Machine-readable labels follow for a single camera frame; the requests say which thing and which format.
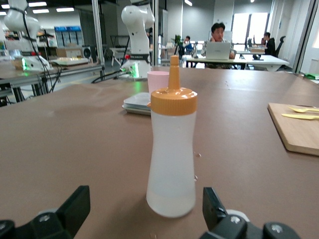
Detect grey digital kitchen scale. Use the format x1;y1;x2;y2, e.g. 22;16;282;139
122;92;152;116

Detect sauce bottle with orange cap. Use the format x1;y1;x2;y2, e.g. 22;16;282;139
146;55;198;219

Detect grey metal work table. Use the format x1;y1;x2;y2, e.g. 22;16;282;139
0;63;105;105

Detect blue-topped display fridge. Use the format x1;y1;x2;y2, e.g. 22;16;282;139
54;26;84;48

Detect long black table cable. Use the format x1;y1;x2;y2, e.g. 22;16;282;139
91;69;125;84

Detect wooden cutting board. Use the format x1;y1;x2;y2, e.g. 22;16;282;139
267;102;319;157

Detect black office chair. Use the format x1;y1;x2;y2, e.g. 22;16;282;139
274;36;287;58

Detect seated person in black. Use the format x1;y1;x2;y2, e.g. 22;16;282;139
260;31;276;57

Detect pink plastic cup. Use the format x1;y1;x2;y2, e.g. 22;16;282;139
147;71;170;96

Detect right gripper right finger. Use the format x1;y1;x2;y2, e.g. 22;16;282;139
199;187;302;239

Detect seated person in blue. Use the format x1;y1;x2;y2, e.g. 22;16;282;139
182;36;194;57

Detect white office desk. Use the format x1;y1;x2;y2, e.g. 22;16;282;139
184;54;290;72

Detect white laptop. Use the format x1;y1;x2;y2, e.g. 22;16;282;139
205;41;232;61

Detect seated man behind laptop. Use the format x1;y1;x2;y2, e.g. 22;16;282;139
200;22;236;69

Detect brown table cover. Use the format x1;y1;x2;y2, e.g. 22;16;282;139
0;66;319;239

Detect yellow plastic knife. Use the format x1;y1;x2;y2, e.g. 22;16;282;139
281;113;319;120

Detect aluminium frame post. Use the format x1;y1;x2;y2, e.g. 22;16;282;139
91;0;105;66
153;0;160;67

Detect white tray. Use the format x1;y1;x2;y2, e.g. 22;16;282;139
51;57;89;67

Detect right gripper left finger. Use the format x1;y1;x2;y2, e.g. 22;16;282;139
0;185;91;239

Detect yellow plastic fork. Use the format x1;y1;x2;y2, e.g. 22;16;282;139
286;106;319;114

